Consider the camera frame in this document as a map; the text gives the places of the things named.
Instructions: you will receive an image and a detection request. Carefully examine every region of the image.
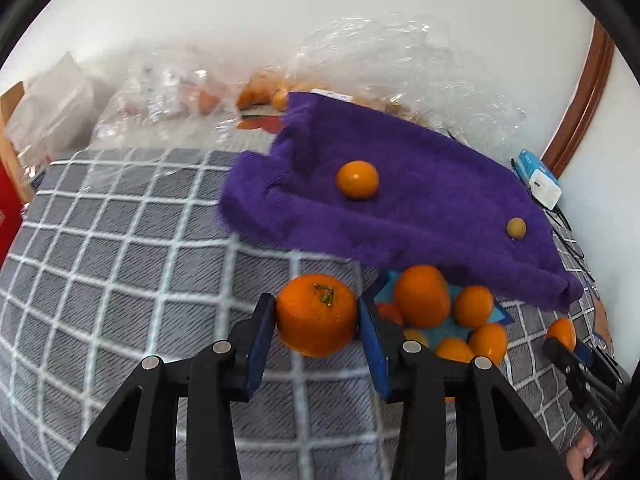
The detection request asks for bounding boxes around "large orange navel side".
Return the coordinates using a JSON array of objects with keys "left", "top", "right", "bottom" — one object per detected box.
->
[{"left": 546, "top": 318, "right": 577, "bottom": 352}]

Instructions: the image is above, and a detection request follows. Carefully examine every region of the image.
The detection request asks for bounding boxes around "large orange with stem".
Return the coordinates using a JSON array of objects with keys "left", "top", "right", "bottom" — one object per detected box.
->
[{"left": 276, "top": 274, "right": 358, "bottom": 358}]

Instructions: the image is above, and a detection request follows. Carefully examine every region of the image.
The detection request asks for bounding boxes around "person's right hand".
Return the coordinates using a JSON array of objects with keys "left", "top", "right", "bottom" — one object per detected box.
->
[{"left": 565, "top": 428, "right": 612, "bottom": 480}]

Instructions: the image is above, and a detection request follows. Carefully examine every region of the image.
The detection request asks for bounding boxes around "small orange right pile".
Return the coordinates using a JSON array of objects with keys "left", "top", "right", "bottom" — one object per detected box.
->
[{"left": 469, "top": 323, "right": 508, "bottom": 366}]

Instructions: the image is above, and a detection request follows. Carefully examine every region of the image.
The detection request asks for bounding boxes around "small orange pile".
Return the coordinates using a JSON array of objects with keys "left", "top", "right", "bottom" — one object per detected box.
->
[
  {"left": 435, "top": 336, "right": 474, "bottom": 363},
  {"left": 469, "top": 323, "right": 508, "bottom": 366},
  {"left": 452, "top": 285, "right": 494, "bottom": 330}
]

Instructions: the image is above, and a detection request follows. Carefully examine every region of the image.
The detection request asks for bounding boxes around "small orange front pile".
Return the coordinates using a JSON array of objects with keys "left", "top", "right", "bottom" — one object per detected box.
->
[{"left": 435, "top": 336, "right": 474, "bottom": 363}]

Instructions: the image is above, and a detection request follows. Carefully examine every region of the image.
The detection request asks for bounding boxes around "small orange upper pile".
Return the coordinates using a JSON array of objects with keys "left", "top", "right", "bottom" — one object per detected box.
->
[{"left": 452, "top": 285, "right": 494, "bottom": 330}]

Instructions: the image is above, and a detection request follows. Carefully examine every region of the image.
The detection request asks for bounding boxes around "green-brown kiwi fruit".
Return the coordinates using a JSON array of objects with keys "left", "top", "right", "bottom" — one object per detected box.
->
[{"left": 402, "top": 328, "right": 428, "bottom": 348}]

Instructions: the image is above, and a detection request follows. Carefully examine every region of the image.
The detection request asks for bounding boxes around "oval tangerine in pile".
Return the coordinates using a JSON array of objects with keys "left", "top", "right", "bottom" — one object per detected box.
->
[{"left": 393, "top": 264, "right": 451, "bottom": 328}]

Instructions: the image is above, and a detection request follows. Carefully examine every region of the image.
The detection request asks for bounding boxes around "brown longan on towel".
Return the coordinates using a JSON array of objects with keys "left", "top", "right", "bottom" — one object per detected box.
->
[{"left": 506, "top": 217, "right": 527, "bottom": 240}]

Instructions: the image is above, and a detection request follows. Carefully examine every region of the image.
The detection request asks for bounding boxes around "red lychee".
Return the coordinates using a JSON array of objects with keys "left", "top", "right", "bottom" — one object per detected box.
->
[{"left": 376, "top": 302, "right": 405, "bottom": 328}]

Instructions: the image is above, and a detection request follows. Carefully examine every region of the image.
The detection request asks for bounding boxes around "grey checked bed sheet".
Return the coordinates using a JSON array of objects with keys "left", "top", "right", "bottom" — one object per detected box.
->
[{"left": 0, "top": 146, "right": 626, "bottom": 480}]

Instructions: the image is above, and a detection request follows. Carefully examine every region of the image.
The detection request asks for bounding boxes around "white blue charger box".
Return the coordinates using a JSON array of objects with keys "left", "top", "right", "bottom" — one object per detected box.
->
[{"left": 515, "top": 150, "right": 562, "bottom": 210}]

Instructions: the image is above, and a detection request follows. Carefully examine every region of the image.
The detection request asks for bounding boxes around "purple towel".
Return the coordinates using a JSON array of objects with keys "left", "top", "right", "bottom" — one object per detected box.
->
[{"left": 219, "top": 92, "right": 584, "bottom": 311}]

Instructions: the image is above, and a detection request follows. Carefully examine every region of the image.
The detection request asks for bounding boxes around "red paper bag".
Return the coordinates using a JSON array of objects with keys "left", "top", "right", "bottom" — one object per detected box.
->
[{"left": 0, "top": 164, "right": 23, "bottom": 264}]

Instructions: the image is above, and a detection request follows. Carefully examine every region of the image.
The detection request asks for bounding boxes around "small orange on towel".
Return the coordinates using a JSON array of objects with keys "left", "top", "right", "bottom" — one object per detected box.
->
[{"left": 335, "top": 160, "right": 380, "bottom": 200}]

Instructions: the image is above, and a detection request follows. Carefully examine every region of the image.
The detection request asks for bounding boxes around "clear plastic bag with fruit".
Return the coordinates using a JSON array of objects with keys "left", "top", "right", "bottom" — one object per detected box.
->
[{"left": 90, "top": 48, "right": 283, "bottom": 152}]

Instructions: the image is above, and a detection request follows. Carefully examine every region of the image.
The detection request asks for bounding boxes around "white plastic bag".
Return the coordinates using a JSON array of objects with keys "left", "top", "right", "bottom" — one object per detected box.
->
[{"left": 6, "top": 54, "right": 98, "bottom": 167}]

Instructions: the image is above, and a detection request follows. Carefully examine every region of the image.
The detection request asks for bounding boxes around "clear plastic bag right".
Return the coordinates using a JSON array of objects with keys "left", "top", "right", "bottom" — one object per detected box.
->
[{"left": 285, "top": 14, "right": 526, "bottom": 164}]

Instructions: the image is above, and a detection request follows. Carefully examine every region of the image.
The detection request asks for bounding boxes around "black cable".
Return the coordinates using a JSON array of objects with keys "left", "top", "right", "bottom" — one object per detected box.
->
[{"left": 508, "top": 156, "right": 597, "bottom": 283}]

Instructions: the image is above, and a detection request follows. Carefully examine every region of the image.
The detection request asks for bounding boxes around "brown wooden door frame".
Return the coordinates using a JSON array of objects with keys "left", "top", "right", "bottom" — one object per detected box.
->
[{"left": 542, "top": 20, "right": 615, "bottom": 179}]

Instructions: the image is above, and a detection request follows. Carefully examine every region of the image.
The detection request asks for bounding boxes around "small orange by wall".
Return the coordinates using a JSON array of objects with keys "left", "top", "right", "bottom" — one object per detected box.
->
[{"left": 271, "top": 87, "right": 288, "bottom": 112}]

